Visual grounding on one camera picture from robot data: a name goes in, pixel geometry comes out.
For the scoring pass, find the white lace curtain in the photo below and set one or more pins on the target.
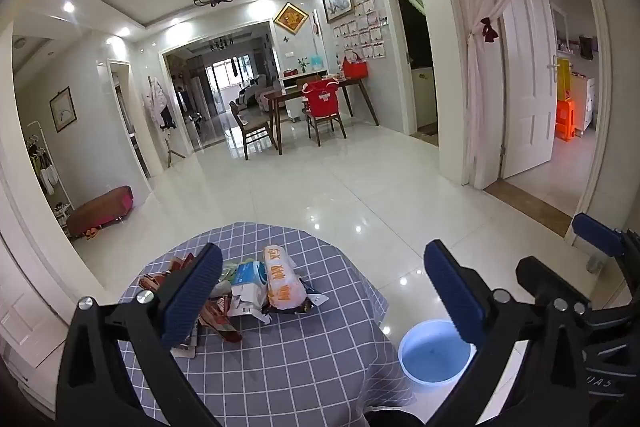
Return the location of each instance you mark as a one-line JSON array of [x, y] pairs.
[[480, 107]]

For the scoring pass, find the blue white packet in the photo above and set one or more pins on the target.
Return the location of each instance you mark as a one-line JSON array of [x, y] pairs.
[[250, 279]]

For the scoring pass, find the grey checked tablecloth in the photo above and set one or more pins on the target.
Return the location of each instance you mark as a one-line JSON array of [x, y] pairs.
[[300, 357]]

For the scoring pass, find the dark clothing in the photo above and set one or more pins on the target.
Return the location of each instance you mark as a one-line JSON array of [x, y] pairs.
[[395, 419]]

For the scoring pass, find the brown upholstered bench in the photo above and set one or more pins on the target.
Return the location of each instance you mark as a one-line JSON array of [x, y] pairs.
[[100, 209]]

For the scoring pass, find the diamond framed gold picture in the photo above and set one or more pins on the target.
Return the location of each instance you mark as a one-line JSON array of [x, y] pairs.
[[290, 20]]

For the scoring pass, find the wooden dining chair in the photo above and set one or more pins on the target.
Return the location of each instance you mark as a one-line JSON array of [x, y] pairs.
[[250, 122]]

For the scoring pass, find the dark red bow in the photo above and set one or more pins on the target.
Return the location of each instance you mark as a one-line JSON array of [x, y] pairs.
[[489, 30]]

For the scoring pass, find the group of wall certificates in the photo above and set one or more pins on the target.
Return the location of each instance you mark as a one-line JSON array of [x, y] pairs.
[[362, 34]]

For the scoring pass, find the red paper bag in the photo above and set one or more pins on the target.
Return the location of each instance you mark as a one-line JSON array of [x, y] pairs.
[[165, 279]]

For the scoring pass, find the framed wall painting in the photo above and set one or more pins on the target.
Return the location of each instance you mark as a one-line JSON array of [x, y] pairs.
[[337, 2]]

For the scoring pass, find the red shirt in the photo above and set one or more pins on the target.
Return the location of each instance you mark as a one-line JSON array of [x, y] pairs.
[[322, 97]]

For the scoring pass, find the small potted plant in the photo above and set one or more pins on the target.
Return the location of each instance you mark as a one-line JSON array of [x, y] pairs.
[[302, 64]]

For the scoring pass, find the printed magazine page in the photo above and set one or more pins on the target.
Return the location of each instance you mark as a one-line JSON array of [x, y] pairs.
[[186, 346]]

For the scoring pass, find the white appliance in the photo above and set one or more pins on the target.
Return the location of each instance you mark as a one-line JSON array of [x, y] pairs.
[[424, 97]]

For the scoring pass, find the wooden coat stand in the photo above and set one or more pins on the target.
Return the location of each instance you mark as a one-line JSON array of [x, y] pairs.
[[172, 147]]

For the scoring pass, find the white panel door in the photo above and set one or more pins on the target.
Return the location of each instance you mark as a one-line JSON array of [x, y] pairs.
[[527, 82]]

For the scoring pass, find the orange white snack packet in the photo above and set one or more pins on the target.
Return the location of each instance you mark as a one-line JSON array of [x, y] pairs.
[[282, 282]]

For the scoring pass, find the orange plastic stool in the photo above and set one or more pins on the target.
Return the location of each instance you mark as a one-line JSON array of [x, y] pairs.
[[565, 119]]

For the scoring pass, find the white sideboard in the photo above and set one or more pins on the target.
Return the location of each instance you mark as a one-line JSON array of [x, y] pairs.
[[292, 79]]

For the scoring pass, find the white coat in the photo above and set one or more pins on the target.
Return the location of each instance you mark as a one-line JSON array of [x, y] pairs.
[[155, 97]]

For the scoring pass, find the small distant chandelier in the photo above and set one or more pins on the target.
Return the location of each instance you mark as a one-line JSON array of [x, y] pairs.
[[221, 43]]

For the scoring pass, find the white clothes rack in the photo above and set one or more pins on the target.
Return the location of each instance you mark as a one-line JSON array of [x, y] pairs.
[[47, 177]]

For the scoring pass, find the wooden chair with shirt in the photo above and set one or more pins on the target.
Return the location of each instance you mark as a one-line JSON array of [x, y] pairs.
[[325, 124]]

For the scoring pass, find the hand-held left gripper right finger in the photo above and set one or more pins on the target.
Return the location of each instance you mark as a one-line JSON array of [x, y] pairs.
[[457, 297]]

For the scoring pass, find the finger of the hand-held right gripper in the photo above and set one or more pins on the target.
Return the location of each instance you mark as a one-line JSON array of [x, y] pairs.
[[540, 277], [595, 234]]

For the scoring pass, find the wooden dining table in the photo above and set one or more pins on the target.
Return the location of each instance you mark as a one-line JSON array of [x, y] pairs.
[[280, 94]]

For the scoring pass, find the blue plastic bucket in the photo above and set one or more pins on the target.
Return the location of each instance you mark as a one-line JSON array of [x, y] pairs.
[[430, 357]]

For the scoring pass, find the grey massage chair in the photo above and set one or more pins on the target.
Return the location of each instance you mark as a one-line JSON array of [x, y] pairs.
[[250, 94]]

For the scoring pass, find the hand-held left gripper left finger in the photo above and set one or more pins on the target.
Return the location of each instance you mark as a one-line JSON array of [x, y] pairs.
[[192, 302]]

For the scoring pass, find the small framed wall picture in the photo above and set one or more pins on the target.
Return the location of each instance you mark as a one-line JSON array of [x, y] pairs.
[[63, 109]]

